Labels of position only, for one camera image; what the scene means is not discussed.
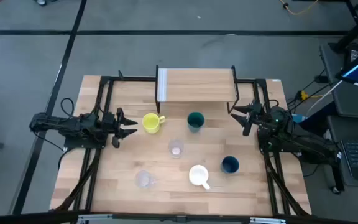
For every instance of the black aluminium table frame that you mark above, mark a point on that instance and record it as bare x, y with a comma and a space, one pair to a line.
109, 93

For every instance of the black stand pole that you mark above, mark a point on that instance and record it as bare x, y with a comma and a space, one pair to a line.
357, 28

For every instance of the black crossbar with silver brackets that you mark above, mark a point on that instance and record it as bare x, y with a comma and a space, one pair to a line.
179, 218

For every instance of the grey side desk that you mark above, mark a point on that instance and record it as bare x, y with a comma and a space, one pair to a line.
353, 102

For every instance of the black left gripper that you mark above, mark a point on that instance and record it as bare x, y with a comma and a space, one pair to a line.
109, 124

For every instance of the yellow mug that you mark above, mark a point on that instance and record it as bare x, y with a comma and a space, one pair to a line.
151, 122

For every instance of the small clear glass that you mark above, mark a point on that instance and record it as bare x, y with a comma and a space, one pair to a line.
176, 148

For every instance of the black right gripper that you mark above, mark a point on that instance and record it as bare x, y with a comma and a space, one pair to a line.
256, 112

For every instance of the dark blue cup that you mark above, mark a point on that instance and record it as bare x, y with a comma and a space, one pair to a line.
230, 164

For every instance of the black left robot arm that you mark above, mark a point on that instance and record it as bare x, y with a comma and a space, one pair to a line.
64, 124

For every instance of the wooden shelf with black legs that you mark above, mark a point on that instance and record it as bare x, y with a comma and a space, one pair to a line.
197, 84

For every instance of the white mug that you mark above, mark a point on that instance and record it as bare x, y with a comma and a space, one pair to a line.
198, 175

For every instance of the dark green cup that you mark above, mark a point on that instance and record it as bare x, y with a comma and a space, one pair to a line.
195, 121

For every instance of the yellow power plug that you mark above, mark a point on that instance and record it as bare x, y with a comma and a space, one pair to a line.
304, 95

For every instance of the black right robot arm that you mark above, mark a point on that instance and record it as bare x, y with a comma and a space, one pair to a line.
306, 140

